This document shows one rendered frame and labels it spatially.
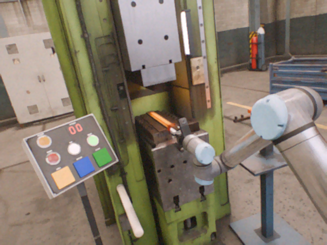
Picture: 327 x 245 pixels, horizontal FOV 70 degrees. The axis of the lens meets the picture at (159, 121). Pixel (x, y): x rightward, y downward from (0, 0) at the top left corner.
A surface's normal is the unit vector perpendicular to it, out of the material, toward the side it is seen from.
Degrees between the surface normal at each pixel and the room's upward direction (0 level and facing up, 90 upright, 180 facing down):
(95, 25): 90
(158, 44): 90
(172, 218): 90
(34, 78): 90
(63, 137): 60
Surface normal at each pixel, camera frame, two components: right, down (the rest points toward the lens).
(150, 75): 0.36, 0.26
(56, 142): 0.54, -0.37
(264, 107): -0.92, 0.18
